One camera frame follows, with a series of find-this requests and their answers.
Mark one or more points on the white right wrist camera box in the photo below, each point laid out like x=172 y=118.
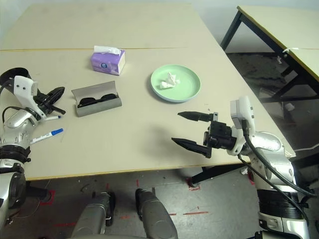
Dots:
x=245 y=109

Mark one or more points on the thin white marker blue clip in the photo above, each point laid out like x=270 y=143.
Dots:
x=53 y=117

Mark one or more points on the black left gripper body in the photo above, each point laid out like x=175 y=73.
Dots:
x=43 y=103

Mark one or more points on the black table foot bar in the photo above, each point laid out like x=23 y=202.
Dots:
x=216 y=174
x=37 y=193

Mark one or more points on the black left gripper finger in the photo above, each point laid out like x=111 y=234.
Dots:
x=56 y=94
x=59 y=110

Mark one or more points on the black plastic cup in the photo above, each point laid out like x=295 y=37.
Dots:
x=10 y=74

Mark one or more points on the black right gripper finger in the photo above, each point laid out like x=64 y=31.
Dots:
x=197 y=116
x=192 y=146

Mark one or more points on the white tissue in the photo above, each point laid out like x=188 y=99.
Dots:
x=167 y=84

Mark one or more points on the black sunglasses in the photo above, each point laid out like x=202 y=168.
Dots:
x=86 y=101

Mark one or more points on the purple tissue pack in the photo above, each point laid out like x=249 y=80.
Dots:
x=104 y=64

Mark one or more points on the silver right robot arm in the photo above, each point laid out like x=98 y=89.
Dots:
x=269 y=144

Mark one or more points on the grey robot left leg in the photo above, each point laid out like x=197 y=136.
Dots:
x=92 y=216

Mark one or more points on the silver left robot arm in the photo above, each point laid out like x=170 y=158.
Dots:
x=15 y=122

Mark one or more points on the neighbouring table black frame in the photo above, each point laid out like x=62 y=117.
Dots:
x=269 y=22

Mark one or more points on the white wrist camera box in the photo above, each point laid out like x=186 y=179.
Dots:
x=23 y=92
x=245 y=109

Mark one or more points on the grey robot leg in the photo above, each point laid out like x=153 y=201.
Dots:
x=157 y=216
x=92 y=216

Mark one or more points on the grey robot right leg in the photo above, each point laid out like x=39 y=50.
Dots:
x=157 y=216

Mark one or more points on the green plate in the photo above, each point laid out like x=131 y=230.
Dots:
x=184 y=84

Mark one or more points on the white strip tag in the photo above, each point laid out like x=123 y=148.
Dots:
x=286 y=50

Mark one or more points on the grey glasses case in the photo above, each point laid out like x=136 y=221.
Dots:
x=99 y=109

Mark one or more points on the white marker blue cap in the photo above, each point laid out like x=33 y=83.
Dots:
x=49 y=134

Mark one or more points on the white floor scrap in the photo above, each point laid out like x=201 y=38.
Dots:
x=289 y=107

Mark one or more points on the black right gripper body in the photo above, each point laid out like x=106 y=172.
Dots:
x=220 y=135

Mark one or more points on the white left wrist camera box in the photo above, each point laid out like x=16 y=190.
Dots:
x=23 y=92

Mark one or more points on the clear plastic film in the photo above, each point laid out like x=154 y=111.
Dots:
x=289 y=153

